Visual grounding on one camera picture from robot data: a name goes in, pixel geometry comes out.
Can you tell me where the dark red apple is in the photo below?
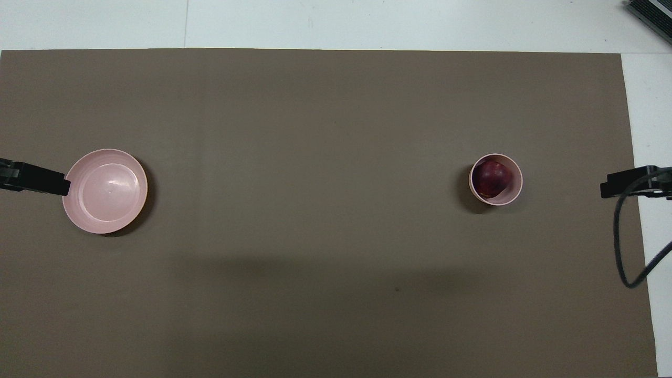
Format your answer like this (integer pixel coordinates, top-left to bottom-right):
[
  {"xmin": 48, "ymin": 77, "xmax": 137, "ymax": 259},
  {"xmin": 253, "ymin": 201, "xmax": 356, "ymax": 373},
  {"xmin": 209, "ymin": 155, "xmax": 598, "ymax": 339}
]
[{"xmin": 472, "ymin": 161, "xmax": 513, "ymax": 198}]

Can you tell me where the dark grey ribbed device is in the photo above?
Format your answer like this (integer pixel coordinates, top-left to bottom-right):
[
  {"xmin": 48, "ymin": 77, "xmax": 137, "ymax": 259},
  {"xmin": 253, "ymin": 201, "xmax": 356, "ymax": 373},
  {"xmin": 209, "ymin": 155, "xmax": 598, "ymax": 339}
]
[{"xmin": 624, "ymin": 0, "xmax": 672, "ymax": 30}]

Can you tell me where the brown table mat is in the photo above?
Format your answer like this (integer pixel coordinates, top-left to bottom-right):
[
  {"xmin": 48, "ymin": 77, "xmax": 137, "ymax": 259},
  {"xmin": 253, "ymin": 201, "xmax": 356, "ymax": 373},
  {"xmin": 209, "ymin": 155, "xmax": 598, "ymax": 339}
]
[{"xmin": 0, "ymin": 48, "xmax": 658, "ymax": 378}]

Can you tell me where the pink plate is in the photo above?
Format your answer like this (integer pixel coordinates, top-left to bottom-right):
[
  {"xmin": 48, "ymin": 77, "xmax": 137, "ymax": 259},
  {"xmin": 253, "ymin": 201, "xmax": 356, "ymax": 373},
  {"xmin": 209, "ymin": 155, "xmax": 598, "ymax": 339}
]
[{"xmin": 62, "ymin": 149, "xmax": 149, "ymax": 235}]

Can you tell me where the pink bowl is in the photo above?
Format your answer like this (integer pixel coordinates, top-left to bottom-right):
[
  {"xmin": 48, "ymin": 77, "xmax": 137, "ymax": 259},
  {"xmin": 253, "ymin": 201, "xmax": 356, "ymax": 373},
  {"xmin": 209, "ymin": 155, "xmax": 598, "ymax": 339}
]
[{"xmin": 469, "ymin": 153, "xmax": 524, "ymax": 206}]

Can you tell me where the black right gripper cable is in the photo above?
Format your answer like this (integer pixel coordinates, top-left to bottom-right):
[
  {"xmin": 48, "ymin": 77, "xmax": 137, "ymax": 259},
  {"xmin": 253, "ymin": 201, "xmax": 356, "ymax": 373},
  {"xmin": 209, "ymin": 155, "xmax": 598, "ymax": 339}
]
[{"xmin": 613, "ymin": 167, "xmax": 672, "ymax": 289}]

